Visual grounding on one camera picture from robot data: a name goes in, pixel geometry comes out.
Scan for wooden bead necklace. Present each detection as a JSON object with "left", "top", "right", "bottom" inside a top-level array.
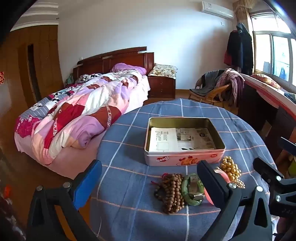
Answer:
[{"left": 151, "top": 173, "right": 185, "bottom": 215}]

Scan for window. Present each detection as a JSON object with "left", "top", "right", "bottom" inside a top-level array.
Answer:
[{"left": 251, "top": 13, "right": 296, "bottom": 87}]

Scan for floral cushion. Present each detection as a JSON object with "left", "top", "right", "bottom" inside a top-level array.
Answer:
[{"left": 148, "top": 64, "right": 177, "bottom": 79}]

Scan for hanging dark coats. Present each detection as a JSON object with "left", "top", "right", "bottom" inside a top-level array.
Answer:
[{"left": 223, "top": 23, "right": 254, "bottom": 73}]

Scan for dark grey garment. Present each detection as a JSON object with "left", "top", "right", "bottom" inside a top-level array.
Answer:
[{"left": 195, "top": 71, "right": 223, "bottom": 95}]

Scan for yellow curtain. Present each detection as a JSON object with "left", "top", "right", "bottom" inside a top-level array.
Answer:
[{"left": 232, "top": 0, "right": 253, "bottom": 32}]

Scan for pink tin box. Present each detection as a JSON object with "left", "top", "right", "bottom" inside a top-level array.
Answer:
[{"left": 144, "top": 117, "right": 226, "bottom": 167}]

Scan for floral pillow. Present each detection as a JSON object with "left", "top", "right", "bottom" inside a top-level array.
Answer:
[{"left": 250, "top": 74, "right": 282, "bottom": 90}]

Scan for pink bangle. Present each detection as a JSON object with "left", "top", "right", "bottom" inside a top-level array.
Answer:
[{"left": 203, "top": 169, "right": 232, "bottom": 205}]

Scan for wooden wardrobe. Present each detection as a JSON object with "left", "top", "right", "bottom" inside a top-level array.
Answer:
[{"left": 0, "top": 24, "right": 64, "bottom": 116}]

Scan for wooden nightstand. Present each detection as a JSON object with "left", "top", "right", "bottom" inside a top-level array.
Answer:
[{"left": 148, "top": 75, "right": 176, "bottom": 99}]

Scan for wooden bed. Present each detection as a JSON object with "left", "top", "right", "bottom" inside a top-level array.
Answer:
[{"left": 14, "top": 46, "right": 155, "bottom": 180}]

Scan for pink purple garments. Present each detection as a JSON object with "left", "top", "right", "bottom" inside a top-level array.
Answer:
[{"left": 217, "top": 68, "right": 245, "bottom": 107}]

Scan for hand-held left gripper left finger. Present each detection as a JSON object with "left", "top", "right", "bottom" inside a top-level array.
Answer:
[{"left": 26, "top": 159, "right": 102, "bottom": 241}]

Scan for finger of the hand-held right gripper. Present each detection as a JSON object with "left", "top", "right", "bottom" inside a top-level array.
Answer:
[
  {"left": 253, "top": 157, "right": 296, "bottom": 217},
  {"left": 277, "top": 137, "right": 296, "bottom": 159}
]

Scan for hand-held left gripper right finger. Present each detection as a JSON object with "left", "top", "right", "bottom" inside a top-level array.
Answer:
[{"left": 196, "top": 160, "right": 273, "bottom": 241}]

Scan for dark blue cloth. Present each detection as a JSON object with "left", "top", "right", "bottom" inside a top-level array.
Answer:
[{"left": 284, "top": 92, "right": 296, "bottom": 104}]

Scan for wicker chair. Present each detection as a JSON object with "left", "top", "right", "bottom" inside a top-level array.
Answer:
[{"left": 189, "top": 71, "right": 233, "bottom": 108}]

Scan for green jade bracelet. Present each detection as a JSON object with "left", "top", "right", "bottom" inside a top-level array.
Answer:
[{"left": 181, "top": 173, "right": 206, "bottom": 206}]

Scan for dark desk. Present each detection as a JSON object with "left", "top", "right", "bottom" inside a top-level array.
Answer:
[{"left": 238, "top": 74, "right": 296, "bottom": 163}]

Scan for patchwork quilt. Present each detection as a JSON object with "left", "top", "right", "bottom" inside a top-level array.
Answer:
[{"left": 14, "top": 70, "right": 142, "bottom": 166}]

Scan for printed paper sheet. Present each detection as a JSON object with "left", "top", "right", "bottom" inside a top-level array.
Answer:
[{"left": 149, "top": 127, "right": 215, "bottom": 152}]

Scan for gold bead necklace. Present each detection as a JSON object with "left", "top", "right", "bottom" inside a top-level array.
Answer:
[{"left": 216, "top": 156, "right": 246, "bottom": 189}]

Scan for purple pillow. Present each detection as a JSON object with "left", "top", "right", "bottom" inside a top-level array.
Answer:
[{"left": 110, "top": 62, "right": 147, "bottom": 75}]

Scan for white air conditioner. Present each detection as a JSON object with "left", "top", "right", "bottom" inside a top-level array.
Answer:
[{"left": 201, "top": 1, "right": 234, "bottom": 18}]

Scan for blue checked tablecloth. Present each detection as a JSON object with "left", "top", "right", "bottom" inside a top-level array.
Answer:
[{"left": 89, "top": 98, "right": 278, "bottom": 241}]

